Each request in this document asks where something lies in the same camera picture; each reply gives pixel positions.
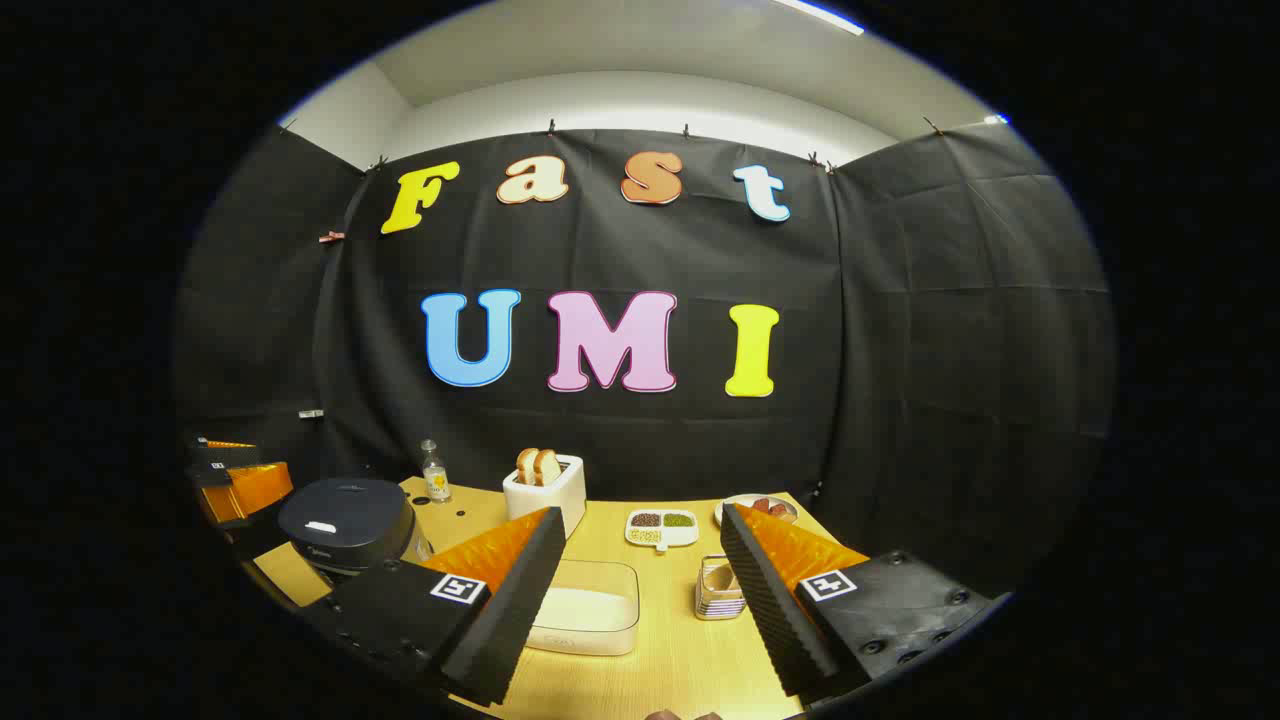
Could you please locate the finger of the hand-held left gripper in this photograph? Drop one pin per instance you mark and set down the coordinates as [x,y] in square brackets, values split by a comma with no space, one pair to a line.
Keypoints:
[228,444]
[250,490]

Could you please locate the black rice cooker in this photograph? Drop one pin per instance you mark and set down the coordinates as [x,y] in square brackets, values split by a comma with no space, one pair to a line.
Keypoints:
[345,520]

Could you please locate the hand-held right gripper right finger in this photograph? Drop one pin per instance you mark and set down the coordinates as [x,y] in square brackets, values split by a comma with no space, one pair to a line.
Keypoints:
[770,610]

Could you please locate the white divided grain dish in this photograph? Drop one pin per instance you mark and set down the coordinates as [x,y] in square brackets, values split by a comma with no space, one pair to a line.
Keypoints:
[662,530]

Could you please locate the small glass bottle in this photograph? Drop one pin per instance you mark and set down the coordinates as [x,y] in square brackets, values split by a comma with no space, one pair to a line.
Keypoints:
[436,480]

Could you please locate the black backdrop cloth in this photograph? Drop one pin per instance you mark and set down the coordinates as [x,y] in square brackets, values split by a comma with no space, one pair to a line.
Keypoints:
[900,350]

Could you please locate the toasted bread slice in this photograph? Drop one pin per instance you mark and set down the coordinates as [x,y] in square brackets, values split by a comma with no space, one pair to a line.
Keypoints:
[526,465]
[548,466]

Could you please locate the clear container of rice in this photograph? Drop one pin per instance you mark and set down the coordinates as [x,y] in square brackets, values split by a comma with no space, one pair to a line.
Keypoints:
[585,610]

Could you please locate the white toaster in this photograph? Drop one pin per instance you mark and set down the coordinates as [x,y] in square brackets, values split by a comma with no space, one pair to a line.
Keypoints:
[560,495]

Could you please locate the white round plate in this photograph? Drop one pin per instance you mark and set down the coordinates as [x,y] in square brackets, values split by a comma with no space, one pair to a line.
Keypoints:
[735,503]

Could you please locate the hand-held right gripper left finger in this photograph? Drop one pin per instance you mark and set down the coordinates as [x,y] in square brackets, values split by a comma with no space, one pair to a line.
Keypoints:
[510,610]

